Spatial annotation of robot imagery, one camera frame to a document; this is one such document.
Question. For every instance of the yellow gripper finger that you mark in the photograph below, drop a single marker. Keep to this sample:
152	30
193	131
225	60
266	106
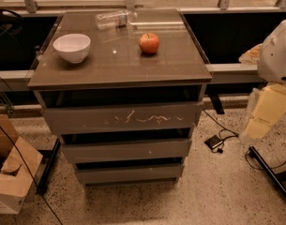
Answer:
265	107

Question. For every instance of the grey drawer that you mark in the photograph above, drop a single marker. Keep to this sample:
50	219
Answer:
80	120
120	151
170	171

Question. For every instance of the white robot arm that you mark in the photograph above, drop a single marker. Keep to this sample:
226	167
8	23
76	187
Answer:
270	56

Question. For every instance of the grey top drawer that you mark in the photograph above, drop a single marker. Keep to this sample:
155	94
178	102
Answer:
80	120

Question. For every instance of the grey drawer cabinet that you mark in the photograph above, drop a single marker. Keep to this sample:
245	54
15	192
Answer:
117	73

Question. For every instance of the grey bottom drawer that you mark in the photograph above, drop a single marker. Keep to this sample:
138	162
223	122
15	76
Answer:
170	171

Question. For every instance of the small black power adapter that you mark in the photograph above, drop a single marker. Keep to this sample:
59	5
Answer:
214	142

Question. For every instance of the black stand leg right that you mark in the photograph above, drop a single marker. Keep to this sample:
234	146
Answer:
277	179

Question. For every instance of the black stand leg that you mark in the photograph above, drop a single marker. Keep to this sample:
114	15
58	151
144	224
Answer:
277	179
49	158

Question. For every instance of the red apple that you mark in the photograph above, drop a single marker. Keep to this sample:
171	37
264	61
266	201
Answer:
149	43

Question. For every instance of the clear plastic water bottle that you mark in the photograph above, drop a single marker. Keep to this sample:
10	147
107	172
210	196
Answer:
114	19

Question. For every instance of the white bowl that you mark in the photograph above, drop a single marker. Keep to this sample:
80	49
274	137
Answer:
73	47

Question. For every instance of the black stand leg left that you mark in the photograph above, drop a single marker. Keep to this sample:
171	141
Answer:
49	158

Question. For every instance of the cardboard box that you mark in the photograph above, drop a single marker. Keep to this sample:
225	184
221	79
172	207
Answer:
19	161

